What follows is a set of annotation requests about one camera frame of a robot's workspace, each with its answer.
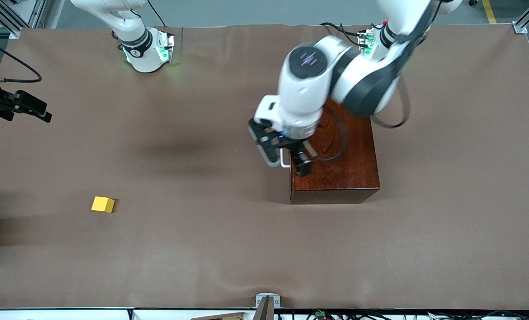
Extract wooden drawer with white handle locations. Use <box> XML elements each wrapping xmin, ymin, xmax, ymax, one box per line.
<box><xmin>280</xmin><ymin>149</ymin><xmax>294</xmax><ymax>201</ymax></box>

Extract brown table cover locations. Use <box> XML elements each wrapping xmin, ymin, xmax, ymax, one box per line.
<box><xmin>0</xmin><ymin>23</ymin><xmax>529</xmax><ymax>310</ymax></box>

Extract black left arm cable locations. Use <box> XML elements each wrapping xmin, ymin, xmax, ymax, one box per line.
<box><xmin>311</xmin><ymin>76</ymin><xmax>411</xmax><ymax>162</ymax></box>

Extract light wooden board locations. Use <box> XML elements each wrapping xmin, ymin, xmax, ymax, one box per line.
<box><xmin>190</xmin><ymin>312</ymin><xmax>247</xmax><ymax>320</ymax></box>

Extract black left base cables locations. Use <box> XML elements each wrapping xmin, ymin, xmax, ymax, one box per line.
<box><xmin>320</xmin><ymin>20</ymin><xmax>383</xmax><ymax>47</ymax></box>

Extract black right base cable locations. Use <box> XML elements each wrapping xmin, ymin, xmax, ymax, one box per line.
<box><xmin>147</xmin><ymin>0</ymin><xmax>165</xmax><ymax>28</ymax></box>

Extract yellow block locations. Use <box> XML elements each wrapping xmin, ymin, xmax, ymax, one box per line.
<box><xmin>91</xmin><ymin>196</ymin><xmax>115</xmax><ymax>214</ymax></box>

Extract aluminium frame with diagonal struts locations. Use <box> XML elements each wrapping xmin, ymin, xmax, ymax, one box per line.
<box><xmin>0</xmin><ymin>0</ymin><xmax>47</xmax><ymax>40</ymax></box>

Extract dark brown wooden cabinet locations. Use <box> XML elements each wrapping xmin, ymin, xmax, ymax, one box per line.
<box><xmin>290</xmin><ymin>100</ymin><xmax>381</xmax><ymax>205</ymax></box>

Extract grey metal camera bracket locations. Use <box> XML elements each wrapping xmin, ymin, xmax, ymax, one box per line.
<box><xmin>253</xmin><ymin>292</ymin><xmax>281</xmax><ymax>320</ymax></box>

